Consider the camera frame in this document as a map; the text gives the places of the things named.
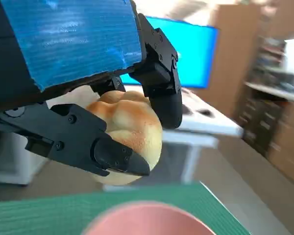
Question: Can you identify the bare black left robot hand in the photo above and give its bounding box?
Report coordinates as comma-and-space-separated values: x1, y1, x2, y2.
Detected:
0, 0, 183, 177

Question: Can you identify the round bread bun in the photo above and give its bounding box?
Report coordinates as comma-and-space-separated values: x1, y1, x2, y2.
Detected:
85, 90, 163, 186

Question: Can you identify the pink bowl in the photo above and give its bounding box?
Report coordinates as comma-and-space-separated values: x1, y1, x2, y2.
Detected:
82, 200, 216, 235

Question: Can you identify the blue computer monitor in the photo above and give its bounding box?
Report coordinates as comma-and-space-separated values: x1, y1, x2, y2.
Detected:
120, 16, 220, 89

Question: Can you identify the large white mesh-front unit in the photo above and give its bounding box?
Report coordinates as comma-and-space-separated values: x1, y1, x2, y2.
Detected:
0, 132, 49, 186

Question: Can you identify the white desk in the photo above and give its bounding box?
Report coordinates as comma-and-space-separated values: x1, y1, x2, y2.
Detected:
102, 85, 245, 192

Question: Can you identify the brown cardboard partition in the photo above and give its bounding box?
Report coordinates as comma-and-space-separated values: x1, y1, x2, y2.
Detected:
210, 3, 263, 118

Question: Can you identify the green cutting mat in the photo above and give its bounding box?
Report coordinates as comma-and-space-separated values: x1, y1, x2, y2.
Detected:
0, 181, 252, 235

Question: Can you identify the dark drawer shelf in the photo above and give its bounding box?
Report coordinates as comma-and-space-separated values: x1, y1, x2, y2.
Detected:
237, 36, 294, 189

